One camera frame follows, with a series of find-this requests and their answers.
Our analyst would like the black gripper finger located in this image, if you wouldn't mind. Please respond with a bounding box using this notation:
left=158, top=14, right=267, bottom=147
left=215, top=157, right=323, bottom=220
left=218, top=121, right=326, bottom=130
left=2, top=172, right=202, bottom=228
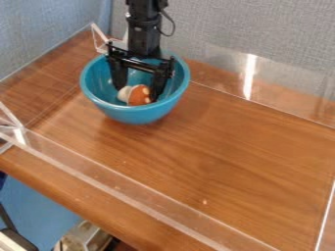
left=108, top=61, right=128, bottom=90
left=150, top=71, right=168, bottom=102

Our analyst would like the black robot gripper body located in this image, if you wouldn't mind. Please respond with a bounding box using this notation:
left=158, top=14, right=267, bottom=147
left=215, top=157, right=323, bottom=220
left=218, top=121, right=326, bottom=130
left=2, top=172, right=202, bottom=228
left=106, top=0, right=175, bottom=76

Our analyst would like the blue plastic bowl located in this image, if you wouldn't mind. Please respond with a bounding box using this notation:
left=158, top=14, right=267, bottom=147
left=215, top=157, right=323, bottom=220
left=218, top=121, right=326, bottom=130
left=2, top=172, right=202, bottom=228
left=80, top=51, right=191, bottom=125

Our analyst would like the brown toy mushroom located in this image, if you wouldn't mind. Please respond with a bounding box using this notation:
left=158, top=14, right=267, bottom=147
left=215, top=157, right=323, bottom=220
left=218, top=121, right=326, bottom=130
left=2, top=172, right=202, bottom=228
left=116, top=84, right=152, bottom=106

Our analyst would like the clear acrylic back barrier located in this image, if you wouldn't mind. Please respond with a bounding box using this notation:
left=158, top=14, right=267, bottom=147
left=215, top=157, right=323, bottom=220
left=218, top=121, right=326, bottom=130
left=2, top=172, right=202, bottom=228
left=186, top=44, right=335, bottom=128

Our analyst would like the clear acrylic barrier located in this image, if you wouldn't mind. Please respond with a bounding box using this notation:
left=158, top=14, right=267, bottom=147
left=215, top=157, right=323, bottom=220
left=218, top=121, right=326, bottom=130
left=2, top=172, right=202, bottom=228
left=14, top=129, right=279, bottom=251
left=186, top=44, right=335, bottom=128

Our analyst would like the clear acrylic front barrier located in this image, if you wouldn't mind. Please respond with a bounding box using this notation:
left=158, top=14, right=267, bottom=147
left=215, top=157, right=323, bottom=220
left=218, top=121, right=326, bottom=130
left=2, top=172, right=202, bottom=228
left=14, top=129, right=279, bottom=251

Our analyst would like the white box under table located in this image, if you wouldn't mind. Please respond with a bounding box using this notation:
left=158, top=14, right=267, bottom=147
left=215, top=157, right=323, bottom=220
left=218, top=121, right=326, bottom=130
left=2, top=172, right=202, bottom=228
left=52, top=221, right=112, bottom=251

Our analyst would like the dark stand under table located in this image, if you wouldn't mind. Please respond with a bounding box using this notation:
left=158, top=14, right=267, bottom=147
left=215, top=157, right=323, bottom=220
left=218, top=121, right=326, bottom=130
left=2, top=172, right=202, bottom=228
left=0, top=203, right=39, bottom=251

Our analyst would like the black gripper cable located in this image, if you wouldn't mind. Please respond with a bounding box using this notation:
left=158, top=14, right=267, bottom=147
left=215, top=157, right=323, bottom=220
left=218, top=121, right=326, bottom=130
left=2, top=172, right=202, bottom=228
left=156, top=7, right=176, bottom=37

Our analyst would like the clear acrylic corner bracket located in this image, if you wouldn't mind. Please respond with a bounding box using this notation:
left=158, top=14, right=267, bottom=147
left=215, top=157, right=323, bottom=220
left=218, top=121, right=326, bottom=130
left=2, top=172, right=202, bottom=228
left=91, top=24, right=128, bottom=54

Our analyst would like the clear acrylic left bracket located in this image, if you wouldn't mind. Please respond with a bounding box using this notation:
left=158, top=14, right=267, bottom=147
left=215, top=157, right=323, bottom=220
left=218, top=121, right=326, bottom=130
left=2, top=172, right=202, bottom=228
left=0, top=102, right=30, bottom=155

